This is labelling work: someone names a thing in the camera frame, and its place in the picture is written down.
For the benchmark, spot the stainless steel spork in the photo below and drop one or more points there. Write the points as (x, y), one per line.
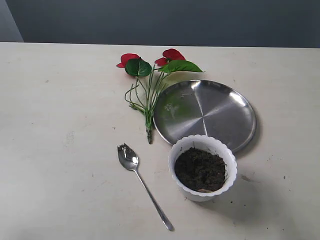
(130, 161)

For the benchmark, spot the artificial red anthurium plant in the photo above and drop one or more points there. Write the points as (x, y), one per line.
(149, 81)

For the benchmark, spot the white scalloped plastic pot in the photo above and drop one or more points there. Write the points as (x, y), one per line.
(212, 146)

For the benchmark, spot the round stainless steel plate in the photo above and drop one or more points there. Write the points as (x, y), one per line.
(204, 107)

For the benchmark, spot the dark potting soil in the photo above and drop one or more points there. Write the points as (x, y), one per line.
(200, 170)

